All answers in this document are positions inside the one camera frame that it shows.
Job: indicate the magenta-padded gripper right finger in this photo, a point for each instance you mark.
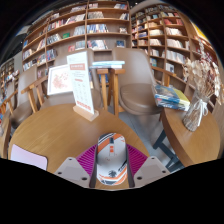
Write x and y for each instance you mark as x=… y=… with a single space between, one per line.
x=151 y=168

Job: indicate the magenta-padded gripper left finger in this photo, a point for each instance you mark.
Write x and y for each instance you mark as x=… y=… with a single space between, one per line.
x=71 y=168

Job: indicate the white orange black computer mouse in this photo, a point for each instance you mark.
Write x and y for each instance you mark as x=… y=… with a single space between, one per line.
x=111 y=156

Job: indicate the pale lilac mouse pad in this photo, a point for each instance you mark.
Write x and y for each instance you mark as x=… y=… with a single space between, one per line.
x=28 y=156

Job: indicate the round wooden side table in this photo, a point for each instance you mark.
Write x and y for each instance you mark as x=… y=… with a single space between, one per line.
x=193 y=140
x=4 y=136

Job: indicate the beige chair with wooden arms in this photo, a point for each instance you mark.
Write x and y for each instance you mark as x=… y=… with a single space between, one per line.
x=25 y=86
x=60 y=100
x=136 y=73

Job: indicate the glass vase, beige dried flowers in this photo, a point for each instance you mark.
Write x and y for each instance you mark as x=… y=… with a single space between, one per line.
x=195 y=113

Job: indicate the blue yellow book stack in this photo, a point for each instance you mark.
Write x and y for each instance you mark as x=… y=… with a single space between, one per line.
x=170 y=97

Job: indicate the white red sign, wooden base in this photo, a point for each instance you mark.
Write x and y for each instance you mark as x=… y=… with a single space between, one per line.
x=80 y=83

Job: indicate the white framed red print picture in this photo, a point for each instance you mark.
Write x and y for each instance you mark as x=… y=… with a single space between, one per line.
x=59 y=80

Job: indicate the light blue book stack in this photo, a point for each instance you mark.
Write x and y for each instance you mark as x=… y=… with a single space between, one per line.
x=108 y=64

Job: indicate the small distant wooden bookshelf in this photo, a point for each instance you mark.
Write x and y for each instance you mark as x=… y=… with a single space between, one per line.
x=8 y=71

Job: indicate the curved wooden bookshelf unit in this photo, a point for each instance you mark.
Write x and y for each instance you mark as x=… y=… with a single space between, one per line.
x=163 y=36

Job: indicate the wide wooden bookshelf unit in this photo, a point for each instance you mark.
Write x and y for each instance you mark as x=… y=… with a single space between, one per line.
x=80 y=23

